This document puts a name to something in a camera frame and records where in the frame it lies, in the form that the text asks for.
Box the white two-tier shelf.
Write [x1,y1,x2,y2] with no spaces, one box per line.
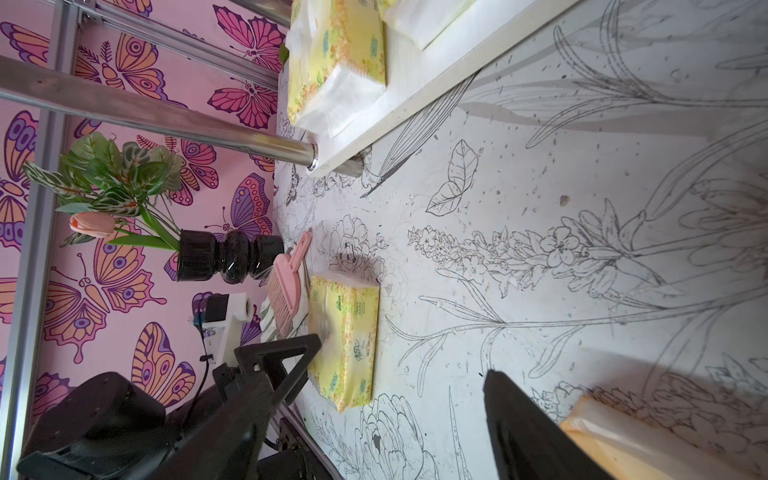
[0,0,580,179]

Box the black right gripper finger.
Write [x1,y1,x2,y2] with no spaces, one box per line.
[483,370,611,479]

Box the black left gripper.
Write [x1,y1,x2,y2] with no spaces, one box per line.
[16,334,322,479]

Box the black ribbed vase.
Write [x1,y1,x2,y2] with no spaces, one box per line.
[176,230,285,284]

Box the pink tulip flower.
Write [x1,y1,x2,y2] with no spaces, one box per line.
[69,212,116,238]

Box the pink hand brush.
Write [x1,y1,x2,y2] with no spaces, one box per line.
[260,231,312,339]

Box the yellow floral tissue pack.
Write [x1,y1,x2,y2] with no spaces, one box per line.
[308,271,380,412]
[377,0,475,50]
[286,0,386,137]

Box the orange tissue pack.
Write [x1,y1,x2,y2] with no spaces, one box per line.
[560,397,756,479]

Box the green artificial plant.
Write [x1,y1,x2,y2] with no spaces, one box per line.
[23,132,184,252]

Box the aluminium frame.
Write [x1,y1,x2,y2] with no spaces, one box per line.
[0,0,280,480]

